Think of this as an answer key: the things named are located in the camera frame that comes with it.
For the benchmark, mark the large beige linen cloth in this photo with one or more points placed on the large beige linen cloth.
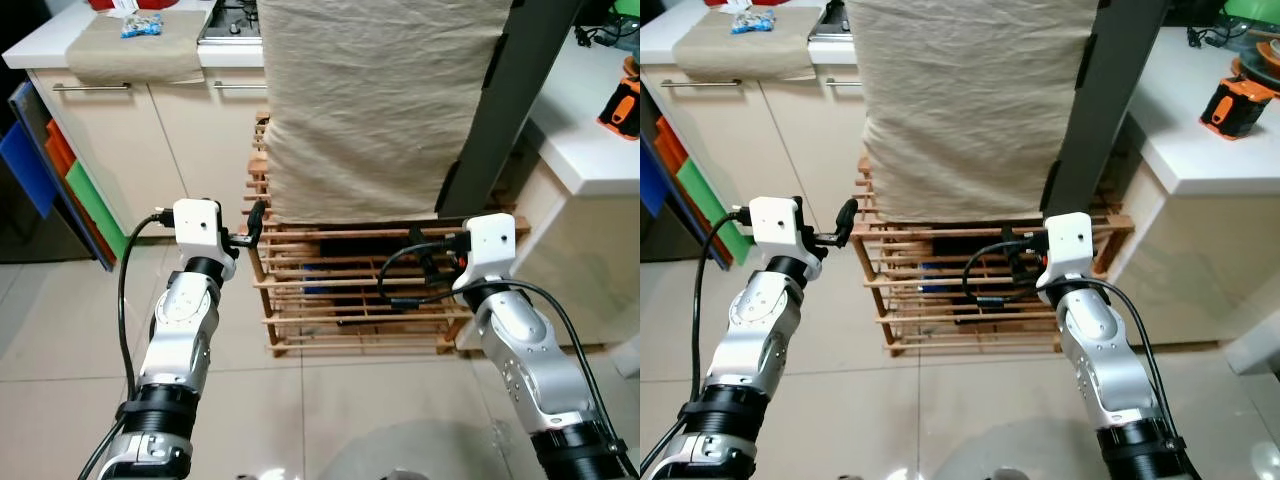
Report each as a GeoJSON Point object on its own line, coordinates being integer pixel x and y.
{"type": "Point", "coordinates": [380, 100]}
{"type": "Point", "coordinates": [970, 100]}

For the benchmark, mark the green plastic bowl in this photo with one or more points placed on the green plastic bowl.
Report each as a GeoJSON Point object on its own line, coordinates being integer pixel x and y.
{"type": "Point", "coordinates": [628, 8]}
{"type": "Point", "coordinates": [1255, 20]}

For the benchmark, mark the orange and black device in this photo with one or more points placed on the orange and black device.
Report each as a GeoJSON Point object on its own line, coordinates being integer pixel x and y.
{"type": "Point", "coordinates": [622, 105]}
{"type": "Point", "coordinates": [1240, 105]}

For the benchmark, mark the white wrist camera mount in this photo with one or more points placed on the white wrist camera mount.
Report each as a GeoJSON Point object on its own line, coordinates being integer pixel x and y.
{"type": "Point", "coordinates": [198, 225]}
{"type": "Point", "coordinates": [775, 225]}
{"type": "Point", "coordinates": [1068, 245]}
{"type": "Point", "coordinates": [488, 245]}

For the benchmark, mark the orange cutting board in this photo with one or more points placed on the orange cutting board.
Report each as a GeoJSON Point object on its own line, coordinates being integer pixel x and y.
{"type": "Point", "coordinates": [672, 145]}
{"type": "Point", "coordinates": [58, 148]}

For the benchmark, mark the green cutting board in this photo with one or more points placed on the green cutting board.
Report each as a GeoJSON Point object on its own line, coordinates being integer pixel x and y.
{"type": "Point", "coordinates": [710, 205]}
{"type": "Point", "coordinates": [95, 205]}

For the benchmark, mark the red coffee machine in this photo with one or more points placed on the red coffee machine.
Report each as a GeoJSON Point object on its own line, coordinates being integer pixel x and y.
{"type": "Point", "coordinates": [770, 3]}
{"type": "Point", "coordinates": [150, 4]}

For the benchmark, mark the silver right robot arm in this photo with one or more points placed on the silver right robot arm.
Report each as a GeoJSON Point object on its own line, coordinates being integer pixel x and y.
{"type": "Point", "coordinates": [1100, 350]}
{"type": "Point", "coordinates": [525, 350]}

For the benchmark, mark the mini fridge door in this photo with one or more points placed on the mini fridge door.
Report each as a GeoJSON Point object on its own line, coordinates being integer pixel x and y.
{"type": "Point", "coordinates": [510, 100]}
{"type": "Point", "coordinates": [1110, 100]}

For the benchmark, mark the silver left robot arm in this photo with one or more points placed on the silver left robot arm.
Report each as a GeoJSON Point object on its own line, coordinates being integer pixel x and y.
{"type": "Point", "coordinates": [755, 330]}
{"type": "Point", "coordinates": [175, 330]}

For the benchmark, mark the blue candy bag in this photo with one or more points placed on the blue candy bag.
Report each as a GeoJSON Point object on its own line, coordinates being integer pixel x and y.
{"type": "Point", "coordinates": [141, 26]}
{"type": "Point", "coordinates": [752, 22]}

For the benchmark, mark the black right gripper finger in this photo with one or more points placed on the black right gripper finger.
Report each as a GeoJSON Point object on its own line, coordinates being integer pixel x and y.
{"type": "Point", "coordinates": [1013, 245]}
{"type": "Point", "coordinates": [421, 245]}

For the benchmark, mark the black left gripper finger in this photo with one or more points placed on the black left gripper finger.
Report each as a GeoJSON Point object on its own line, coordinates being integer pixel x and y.
{"type": "Point", "coordinates": [847, 222]}
{"type": "Point", "coordinates": [257, 222]}

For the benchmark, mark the beige kitchen cabinet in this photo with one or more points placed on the beige kitchen cabinet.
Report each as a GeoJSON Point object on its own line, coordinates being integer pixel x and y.
{"type": "Point", "coordinates": [180, 150]}
{"type": "Point", "coordinates": [570, 260]}
{"type": "Point", "coordinates": [1200, 260]}
{"type": "Point", "coordinates": [800, 150]}

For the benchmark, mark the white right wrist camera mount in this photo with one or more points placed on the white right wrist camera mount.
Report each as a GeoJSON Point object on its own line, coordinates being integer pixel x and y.
{"type": "Point", "coordinates": [488, 245]}
{"type": "Point", "coordinates": [1068, 245]}

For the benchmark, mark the beige linen counter mat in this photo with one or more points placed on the beige linen counter mat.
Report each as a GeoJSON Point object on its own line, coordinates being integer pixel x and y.
{"type": "Point", "coordinates": [740, 58]}
{"type": "Point", "coordinates": [130, 58]}

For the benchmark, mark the blue cutting board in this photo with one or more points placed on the blue cutting board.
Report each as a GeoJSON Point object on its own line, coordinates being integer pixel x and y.
{"type": "Point", "coordinates": [25, 165]}
{"type": "Point", "coordinates": [650, 180]}

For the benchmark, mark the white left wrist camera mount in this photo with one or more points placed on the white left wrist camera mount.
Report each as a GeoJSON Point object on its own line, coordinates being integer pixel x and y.
{"type": "Point", "coordinates": [198, 225]}
{"type": "Point", "coordinates": [775, 225]}

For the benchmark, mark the steel gas stove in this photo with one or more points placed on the steel gas stove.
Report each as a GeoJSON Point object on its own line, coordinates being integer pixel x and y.
{"type": "Point", "coordinates": [830, 22]}
{"type": "Point", "coordinates": [232, 22]}

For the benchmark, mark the wooden slatted rack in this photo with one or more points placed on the wooden slatted rack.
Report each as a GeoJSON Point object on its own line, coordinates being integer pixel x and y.
{"type": "Point", "coordinates": [350, 322]}
{"type": "Point", "coordinates": [930, 338]}

